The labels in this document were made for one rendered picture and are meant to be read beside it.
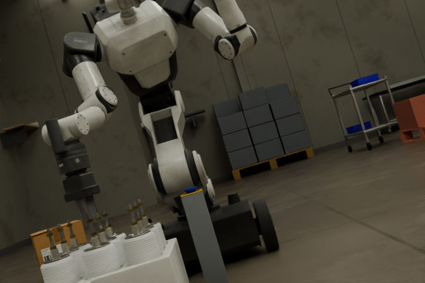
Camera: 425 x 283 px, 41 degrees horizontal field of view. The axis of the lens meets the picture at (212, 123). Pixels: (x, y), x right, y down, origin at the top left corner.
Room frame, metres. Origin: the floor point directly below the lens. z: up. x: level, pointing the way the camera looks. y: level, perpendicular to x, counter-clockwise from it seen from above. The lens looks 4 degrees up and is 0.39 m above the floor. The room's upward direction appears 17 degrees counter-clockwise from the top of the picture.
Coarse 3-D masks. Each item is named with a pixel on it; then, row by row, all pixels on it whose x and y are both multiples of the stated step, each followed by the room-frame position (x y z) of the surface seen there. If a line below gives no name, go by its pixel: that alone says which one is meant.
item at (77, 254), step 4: (72, 252) 1.68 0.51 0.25; (76, 252) 1.68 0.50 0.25; (80, 252) 1.69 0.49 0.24; (76, 256) 1.67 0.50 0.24; (80, 256) 1.69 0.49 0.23; (76, 260) 1.67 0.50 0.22; (80, 260) 1.68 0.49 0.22; (76, 264) 1.67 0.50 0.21; (80, 264) 1.68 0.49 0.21; (80, 268) 1.68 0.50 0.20; (84, 268) 1.69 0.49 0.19; (80, 272) 1.68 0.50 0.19; (84, 272) 1.69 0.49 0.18
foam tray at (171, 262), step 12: (168, 240) 1.89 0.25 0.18; (168, 252) 1.60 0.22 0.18; (180, 252) 1.91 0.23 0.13; (120, 264) 1.65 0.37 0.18; (144, 264) 1.52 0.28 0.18; (156, 264) 1.52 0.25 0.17; (168, 264) 1.52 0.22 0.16; (180, 264) 1.78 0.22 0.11; (84, 276) 1.62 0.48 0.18; (108, 276) 1.52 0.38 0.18; (120, 276) 1.52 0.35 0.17; (132, 276) 1.52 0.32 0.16; (144, 276) 1.52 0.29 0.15; (156, 276) 1.52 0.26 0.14; (168, 276) 1.52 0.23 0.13; (180, 276) 1.67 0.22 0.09
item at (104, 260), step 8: (104, 248) 1.56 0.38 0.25; (112, 248) 1.58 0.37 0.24; (88, 256) 1.55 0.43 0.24; (96, 256) 1.55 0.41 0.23; (104, 256) 1.55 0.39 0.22; (112, 256) 1.57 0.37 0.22; (88, 264) 1.56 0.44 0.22; (96, 264) 1.55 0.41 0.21; (104, 264) 1.55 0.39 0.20; (112, 264) 1.56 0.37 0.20; (88, 272) 1.56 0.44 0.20; (96, 272) 1.55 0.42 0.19; (104, 272) 1.55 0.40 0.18
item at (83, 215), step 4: (76, 200) 1.59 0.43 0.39; (80, 200) 1.60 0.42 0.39; (76, 204) 1.59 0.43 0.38; (80, 204) 1.60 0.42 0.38; (84, 204) 1.61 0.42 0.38; (80, 208) 1.60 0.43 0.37; (84, 208) 1.61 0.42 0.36; (80, 212) 1.59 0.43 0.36; (84, 212) 1.60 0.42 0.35; (80, 216) 1.60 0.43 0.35; (84, 216) 1.60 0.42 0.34
